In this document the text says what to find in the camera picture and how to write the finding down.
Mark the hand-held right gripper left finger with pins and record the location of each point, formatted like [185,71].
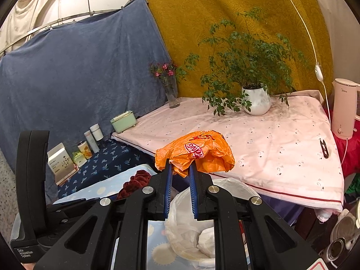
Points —
[168,191]

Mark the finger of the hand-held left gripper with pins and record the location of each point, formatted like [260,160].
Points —
[73,208]

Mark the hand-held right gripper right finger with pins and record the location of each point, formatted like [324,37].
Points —
[193,194]

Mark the white lined trash bin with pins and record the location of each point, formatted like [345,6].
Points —
[185,225]

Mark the orange plastic bag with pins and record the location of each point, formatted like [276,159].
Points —
[208,149]

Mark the white cardboard box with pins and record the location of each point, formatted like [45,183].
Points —
[60,163]

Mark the dark red scrunchie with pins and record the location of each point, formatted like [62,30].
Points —
[137,180]

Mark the light blue dotted cloth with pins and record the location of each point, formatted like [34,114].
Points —
[112,181]

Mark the small green packet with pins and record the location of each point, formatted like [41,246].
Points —
[79,160]

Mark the navy floral cloth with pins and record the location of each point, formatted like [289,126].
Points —
[107,166]

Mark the yellow printed can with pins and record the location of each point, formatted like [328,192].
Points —
[85,150]

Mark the white cosmetic tube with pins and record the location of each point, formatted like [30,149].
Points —
[91,143]

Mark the white cosmetic jar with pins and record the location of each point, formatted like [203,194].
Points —
[97,133]

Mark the green tissue box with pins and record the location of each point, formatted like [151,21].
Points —
[123,123]

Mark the glass vase with pink flowers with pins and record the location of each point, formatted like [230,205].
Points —
[172,98]

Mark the pink printed tablecloth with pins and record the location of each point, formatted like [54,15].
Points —
[281,157]

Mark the blue hanging towel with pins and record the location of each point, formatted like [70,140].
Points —
[84,76]

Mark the green plant in white pot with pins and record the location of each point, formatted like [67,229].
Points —
[257,101]

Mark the black thread snips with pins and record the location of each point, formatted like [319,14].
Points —
[324,150]

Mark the steel cup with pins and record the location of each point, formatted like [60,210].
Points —
[334,250]

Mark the green cloth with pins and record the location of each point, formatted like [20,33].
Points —
[353,187]

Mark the white hanging shirt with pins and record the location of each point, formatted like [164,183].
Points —
[25,14]

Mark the red cloth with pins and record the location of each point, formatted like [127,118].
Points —
[351,157]

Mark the pink electric kettle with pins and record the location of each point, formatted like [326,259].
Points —
[341,109]

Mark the yellow patterned curtain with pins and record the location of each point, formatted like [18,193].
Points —
[197,19]

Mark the metal hanging rail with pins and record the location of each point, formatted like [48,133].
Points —
[98,11]

